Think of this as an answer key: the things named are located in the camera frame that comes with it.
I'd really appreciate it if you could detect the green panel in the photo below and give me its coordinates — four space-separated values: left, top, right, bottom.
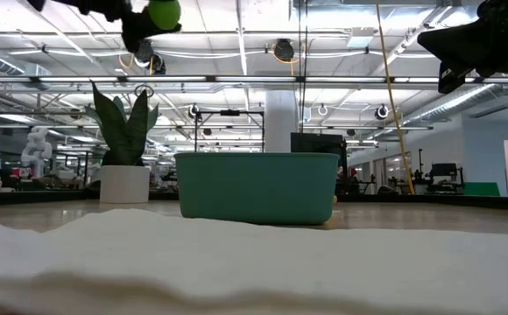
463 181 502 198

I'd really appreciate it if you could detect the yellow hanging cable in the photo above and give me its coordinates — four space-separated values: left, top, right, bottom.
375 0 416 196

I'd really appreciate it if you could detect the green lime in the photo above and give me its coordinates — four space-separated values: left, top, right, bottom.
147 0 182 32

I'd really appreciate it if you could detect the black gantry frame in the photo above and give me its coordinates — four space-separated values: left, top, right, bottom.
194 108 266 154

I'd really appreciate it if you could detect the silver ventilation duct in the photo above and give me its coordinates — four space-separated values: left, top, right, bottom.
405 82 507 128

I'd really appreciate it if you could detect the black machine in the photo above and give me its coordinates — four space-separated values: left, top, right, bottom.
427 162 466 194

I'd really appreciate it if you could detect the green plastic container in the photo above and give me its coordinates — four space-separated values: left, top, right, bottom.
173 151 341 227

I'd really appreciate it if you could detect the black aluminium table frame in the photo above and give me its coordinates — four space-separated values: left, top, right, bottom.
0 188 508 212

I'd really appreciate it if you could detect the black monitor screen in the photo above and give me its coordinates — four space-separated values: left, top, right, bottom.
290 132 349 196

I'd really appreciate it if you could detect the snake plant in white pot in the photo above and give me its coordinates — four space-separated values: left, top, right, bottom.
85 80 159 205

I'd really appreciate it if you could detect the white folded cloth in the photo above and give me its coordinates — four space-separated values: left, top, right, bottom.
0 207 508 315

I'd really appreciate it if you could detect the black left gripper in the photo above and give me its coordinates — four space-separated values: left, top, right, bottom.
26 0 183 53

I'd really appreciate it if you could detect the black ceiling cable reel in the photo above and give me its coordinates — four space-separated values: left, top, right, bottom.
132 38 167 76
272 38 297 64

